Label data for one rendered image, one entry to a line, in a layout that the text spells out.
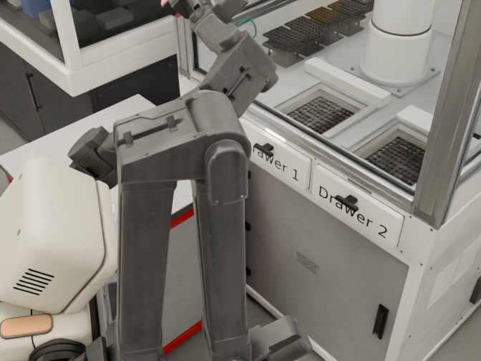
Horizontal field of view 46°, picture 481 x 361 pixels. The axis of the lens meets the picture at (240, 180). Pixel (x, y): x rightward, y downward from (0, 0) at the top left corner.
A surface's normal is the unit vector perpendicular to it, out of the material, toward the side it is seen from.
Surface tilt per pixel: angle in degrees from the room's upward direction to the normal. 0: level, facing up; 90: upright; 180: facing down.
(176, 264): 90
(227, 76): 58
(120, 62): 90
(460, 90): 90
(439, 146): 90
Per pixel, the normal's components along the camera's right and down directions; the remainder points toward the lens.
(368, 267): -0.74, 0.45
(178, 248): 0.67, 0.48
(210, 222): 0.22, 0.65
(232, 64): 0.53, 0.02
